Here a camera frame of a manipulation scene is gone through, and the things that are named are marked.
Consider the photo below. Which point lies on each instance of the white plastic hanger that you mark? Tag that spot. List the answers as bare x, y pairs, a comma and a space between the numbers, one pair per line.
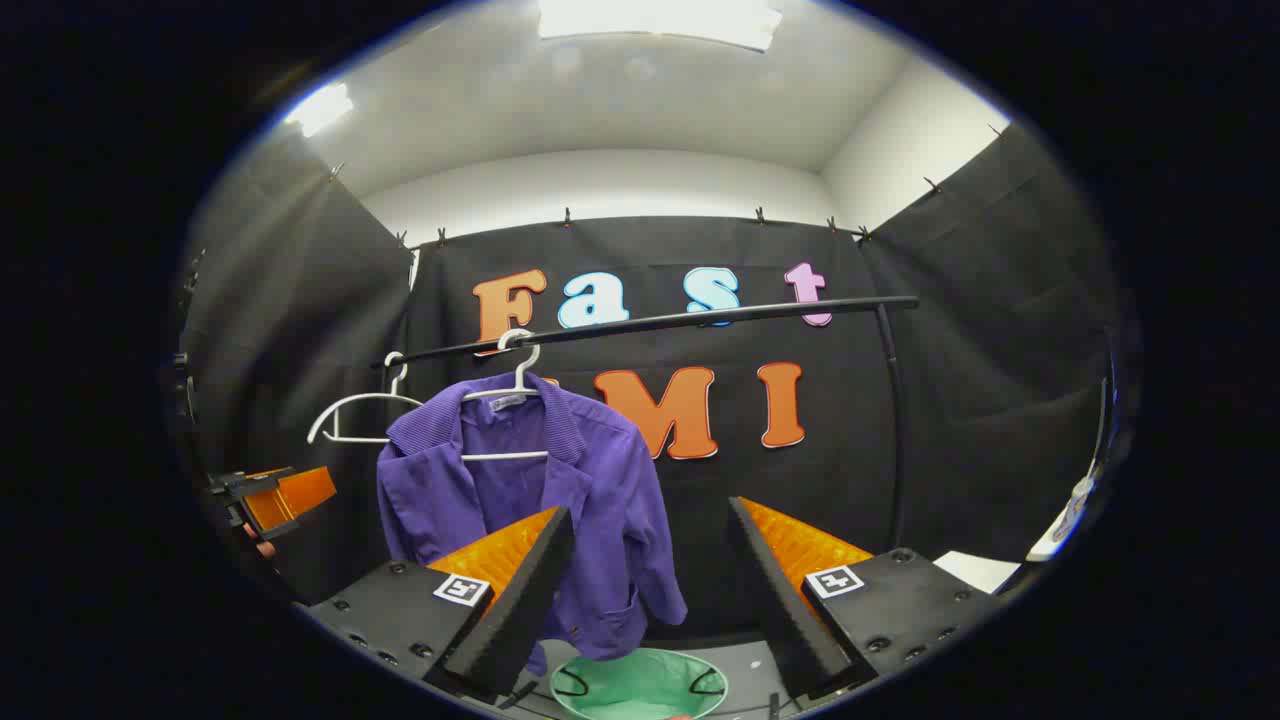
372, 395
520, 375

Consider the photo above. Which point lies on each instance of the green laundry hamper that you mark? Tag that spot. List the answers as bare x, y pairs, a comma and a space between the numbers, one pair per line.
640, 686

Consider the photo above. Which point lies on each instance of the large ceiling light panel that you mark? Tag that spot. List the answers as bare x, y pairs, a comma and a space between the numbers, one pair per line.
660, 20

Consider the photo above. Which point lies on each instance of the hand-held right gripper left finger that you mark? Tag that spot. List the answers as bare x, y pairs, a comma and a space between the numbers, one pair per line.
520, 610

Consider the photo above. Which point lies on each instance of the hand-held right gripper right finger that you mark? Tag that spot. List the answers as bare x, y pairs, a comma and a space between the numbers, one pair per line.
775, 600

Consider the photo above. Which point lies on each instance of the small ceiling light panel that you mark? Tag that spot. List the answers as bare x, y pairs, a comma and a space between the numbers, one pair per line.
320, 108

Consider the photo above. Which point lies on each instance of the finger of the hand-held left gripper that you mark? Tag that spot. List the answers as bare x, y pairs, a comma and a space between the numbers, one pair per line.
295, 495

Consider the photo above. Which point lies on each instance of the white flat panel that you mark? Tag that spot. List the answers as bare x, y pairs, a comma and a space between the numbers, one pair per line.
978, 572

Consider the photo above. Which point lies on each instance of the black backdrop cloth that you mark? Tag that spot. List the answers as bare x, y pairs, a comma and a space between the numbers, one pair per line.
980, 400

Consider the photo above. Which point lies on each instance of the black clothes rail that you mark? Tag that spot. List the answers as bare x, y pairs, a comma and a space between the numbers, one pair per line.
700, 318

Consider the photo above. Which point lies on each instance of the row of black cloth clips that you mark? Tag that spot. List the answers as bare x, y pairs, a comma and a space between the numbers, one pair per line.
566, 216

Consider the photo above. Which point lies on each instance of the white plastic object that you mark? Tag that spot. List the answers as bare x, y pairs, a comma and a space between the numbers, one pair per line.
1068, 515

